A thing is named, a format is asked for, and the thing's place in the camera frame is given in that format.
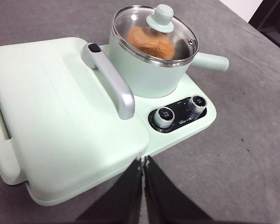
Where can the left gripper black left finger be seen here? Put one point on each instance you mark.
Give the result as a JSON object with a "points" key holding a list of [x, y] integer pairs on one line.
{"points": [[123, 198]]}

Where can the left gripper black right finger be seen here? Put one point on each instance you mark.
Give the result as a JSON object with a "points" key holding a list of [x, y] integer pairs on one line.
{"points": [[168, 200]]}

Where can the brown potato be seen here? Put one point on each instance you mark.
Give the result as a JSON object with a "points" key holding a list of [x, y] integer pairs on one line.
{"points": [[144, 42]]}

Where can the glass lid with green knob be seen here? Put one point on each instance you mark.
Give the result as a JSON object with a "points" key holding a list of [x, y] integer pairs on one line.
{"points": [[161, 18]]}

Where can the mint green breakfast machine base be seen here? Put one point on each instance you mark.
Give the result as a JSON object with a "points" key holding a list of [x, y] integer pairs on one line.
{"points": [[191, 135]]}

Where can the silver control knob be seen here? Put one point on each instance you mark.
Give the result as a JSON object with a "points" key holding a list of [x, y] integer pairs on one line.
{"points": [[198, 103], [164, 117]]}

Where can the mint green griddle cover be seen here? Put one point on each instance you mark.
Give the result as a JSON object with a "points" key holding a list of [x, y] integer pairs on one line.
{"points": [[60, 116]]}

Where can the black metal frame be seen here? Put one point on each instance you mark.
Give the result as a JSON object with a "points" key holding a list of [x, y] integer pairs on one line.
{"points": [[273, 18]]}

